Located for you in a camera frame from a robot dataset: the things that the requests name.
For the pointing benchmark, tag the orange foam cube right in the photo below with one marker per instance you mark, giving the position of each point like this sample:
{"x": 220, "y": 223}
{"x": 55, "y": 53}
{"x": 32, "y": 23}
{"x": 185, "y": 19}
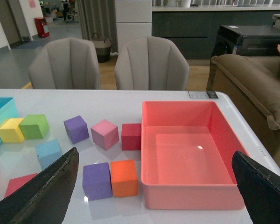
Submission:
{"x": 124, "y": 178}

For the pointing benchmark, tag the salmon plastic bin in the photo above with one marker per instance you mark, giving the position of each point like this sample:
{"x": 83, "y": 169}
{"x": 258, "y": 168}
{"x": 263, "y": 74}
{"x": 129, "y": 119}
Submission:
{"x": 186, "y": 153}

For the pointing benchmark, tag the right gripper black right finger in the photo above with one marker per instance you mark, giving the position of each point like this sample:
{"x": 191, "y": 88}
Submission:
{"x": 259, "y": 187}

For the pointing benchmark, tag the purple foam cube near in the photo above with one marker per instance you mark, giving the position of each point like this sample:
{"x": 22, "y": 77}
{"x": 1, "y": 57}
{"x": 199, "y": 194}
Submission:
{"x": 97, "y": 181}

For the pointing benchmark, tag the woven basket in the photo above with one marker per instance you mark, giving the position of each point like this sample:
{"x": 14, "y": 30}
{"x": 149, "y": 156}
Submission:
{"x": 103, "y": 47}

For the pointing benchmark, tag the white pillar cabinet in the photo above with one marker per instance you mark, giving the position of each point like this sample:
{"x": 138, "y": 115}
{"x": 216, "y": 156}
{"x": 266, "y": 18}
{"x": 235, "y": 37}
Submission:
{"x": 133, "y": 20}

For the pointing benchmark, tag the grey chair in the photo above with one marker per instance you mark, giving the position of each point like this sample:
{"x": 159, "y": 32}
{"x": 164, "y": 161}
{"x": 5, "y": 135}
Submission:
{"x": 68, "y": 63}
{"x": 151, "y": 63}

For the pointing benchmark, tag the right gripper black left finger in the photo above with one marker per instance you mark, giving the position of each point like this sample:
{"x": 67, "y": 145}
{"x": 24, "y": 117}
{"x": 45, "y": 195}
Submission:
{"x": 46, "y": 197}

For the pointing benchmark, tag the grey chair left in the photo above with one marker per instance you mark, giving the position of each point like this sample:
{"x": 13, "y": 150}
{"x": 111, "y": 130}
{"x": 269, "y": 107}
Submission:
{"x": 68, "y": 63}

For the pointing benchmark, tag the purple foam cube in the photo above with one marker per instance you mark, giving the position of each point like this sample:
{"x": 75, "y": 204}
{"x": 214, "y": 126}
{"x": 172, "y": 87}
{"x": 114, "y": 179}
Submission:
{"x": 76, "y": 129}
{"x": 97, "y": 181}

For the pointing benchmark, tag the dark red foam cube far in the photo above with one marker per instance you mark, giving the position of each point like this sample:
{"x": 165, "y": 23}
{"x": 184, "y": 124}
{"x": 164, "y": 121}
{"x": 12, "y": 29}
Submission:
{"x": 131, "y": 136}

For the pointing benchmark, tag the dark grey counter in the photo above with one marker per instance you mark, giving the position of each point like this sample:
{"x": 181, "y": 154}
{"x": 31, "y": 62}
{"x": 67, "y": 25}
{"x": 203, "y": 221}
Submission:
{"x": 194, "y": 29}

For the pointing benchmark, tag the brown sofa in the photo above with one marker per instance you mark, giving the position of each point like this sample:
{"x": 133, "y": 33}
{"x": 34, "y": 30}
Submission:
{"x": 253, "y": 84}

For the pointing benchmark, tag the green foam cube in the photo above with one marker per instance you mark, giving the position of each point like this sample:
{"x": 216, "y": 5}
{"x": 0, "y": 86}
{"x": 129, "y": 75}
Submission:
{"x": 34, "y": 126}

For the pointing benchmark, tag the table label sticker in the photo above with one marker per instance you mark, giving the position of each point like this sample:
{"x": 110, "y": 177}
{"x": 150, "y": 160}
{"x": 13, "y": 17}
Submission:
{"x": 203, "y": 94}

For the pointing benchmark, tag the yellow foam cube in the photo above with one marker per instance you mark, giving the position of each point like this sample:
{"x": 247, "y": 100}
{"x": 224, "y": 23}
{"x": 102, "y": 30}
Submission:
{"x": 10, "y": 131}

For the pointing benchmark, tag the pink foam cube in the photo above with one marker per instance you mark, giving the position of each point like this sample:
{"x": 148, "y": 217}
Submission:
{"x": 105, "y": 134}

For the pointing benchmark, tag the grey chair right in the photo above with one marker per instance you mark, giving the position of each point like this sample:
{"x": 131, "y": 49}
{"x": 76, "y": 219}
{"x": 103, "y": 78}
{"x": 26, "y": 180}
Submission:
{"x": 151, "y": 63}

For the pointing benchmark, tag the dark appliance cabinet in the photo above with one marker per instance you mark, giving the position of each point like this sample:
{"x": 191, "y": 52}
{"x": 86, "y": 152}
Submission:
{"x": 247, "y": 40}

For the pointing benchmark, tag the purple foam cube far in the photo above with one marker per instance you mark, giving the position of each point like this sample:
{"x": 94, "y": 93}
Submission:
{"x": 76, "y": 129}

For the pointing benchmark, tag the red box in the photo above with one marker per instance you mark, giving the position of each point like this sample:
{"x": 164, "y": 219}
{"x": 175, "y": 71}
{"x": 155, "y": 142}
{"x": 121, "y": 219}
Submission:
{"x": 42, "y": 27}

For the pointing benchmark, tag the light blue foam cube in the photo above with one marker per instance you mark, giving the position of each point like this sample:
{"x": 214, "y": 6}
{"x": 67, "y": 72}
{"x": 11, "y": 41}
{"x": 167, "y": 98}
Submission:
{"x": 48, "y": 152}

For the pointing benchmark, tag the red foam cube centre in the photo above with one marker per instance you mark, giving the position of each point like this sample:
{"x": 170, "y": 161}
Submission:
{"x": 16, "y": 183}

